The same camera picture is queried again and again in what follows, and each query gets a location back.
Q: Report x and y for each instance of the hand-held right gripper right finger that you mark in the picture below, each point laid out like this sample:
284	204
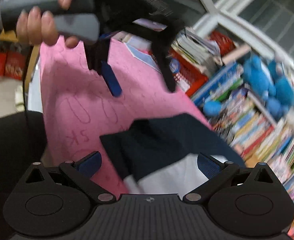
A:
208	165

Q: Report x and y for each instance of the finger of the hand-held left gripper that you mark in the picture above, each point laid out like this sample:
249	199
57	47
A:
113	80
163	60

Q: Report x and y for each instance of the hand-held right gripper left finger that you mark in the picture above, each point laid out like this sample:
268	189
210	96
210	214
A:
89	164

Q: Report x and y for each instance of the navy white jacket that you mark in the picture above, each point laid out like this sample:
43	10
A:
162	142

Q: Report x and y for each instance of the person's left hand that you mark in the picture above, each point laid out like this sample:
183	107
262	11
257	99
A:
36	31

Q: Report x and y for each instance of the blue booklet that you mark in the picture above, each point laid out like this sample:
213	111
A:
144	57

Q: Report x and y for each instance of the red plastic crate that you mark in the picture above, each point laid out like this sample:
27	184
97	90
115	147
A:
192	77

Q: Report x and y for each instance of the stack of papers and books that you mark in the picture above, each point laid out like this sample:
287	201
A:
199	50

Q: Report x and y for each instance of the black miniature bicycle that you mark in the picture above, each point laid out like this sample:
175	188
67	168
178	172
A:
222	125

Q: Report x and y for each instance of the row of picture books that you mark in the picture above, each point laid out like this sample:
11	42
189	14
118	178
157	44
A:
247	127

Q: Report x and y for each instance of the blue round plush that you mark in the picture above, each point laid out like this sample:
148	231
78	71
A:
212	108

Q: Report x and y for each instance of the row of tall blue books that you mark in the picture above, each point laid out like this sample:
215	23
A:
219	85

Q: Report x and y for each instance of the red plastic basket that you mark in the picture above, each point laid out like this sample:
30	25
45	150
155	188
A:
223	42

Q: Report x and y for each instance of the row of green yellow books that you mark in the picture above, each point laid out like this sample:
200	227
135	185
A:
284	152

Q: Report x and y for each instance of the white shelf board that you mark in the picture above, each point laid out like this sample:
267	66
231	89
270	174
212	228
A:
263	107

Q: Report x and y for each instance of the blue whale plush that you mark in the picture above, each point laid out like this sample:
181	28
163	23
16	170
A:
258	77

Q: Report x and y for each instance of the blue white cat plush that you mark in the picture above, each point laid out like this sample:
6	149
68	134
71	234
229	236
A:
283	92

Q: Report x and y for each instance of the red cartons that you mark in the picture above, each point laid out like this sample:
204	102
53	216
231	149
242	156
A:
4	62

